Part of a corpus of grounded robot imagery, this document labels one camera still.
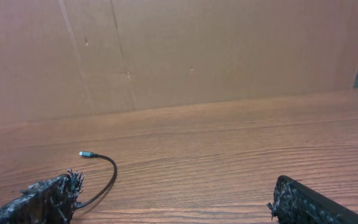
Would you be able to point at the brown cardboard backdrop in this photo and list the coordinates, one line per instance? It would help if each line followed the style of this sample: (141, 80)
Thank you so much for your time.
(70, 58)

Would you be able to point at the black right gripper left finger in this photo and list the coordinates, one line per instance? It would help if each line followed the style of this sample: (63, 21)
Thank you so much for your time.
(50, 201)

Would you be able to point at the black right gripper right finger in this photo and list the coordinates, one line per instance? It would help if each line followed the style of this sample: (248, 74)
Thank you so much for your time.
(294, 202)

